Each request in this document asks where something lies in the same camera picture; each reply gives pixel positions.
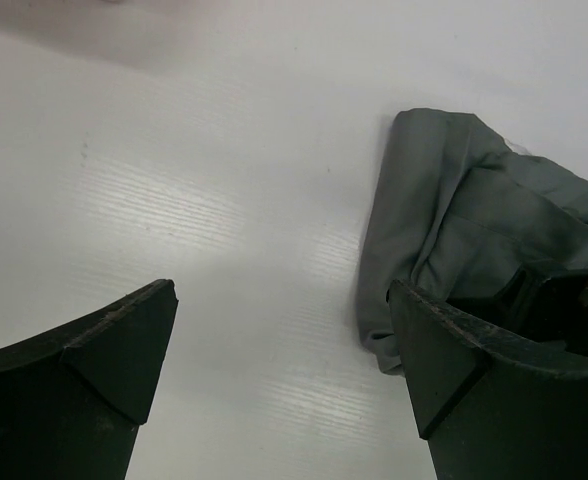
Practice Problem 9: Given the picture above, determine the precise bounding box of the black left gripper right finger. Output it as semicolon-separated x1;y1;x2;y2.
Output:
388;281;588;479

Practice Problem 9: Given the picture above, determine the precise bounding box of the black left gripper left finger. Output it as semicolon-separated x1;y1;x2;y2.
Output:
0;279;178;479

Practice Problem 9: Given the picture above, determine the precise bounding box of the grey pleated skirt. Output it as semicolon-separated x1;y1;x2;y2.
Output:
355;108;588;375

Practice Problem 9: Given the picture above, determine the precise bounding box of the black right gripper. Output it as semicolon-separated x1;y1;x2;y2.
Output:
448;267;588;357

